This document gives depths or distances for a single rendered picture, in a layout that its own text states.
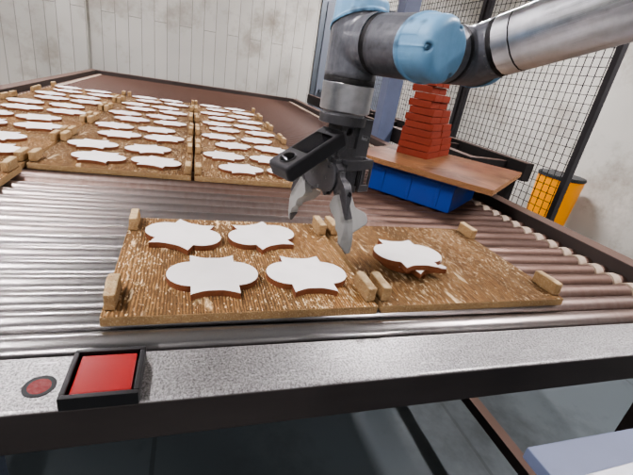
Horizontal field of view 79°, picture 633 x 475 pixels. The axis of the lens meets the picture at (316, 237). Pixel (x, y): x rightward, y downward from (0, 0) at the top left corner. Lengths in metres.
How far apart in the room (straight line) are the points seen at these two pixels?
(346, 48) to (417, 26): 0.11
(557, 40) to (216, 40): 5.14
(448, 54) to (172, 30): 5.14
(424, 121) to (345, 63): 0.96
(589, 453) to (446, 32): 0.56
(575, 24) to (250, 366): 0.54
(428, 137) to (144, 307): 1.17
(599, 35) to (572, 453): 0.51
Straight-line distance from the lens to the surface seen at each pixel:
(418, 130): 1.52
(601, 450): 0.71
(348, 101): 0.57
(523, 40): 0.57
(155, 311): 0.59
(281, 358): 0.55
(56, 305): 0.67
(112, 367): 0.52
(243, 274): 0.65
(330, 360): 0.56
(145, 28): 5.57
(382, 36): 0.53
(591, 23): 0.54
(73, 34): 5.58
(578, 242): 1.35
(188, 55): 5.54
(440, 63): 0.50
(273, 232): 0.83
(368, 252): 0.84
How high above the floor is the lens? 1.27
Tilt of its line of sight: 23 degrees down
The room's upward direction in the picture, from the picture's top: 10 degrees clockwise
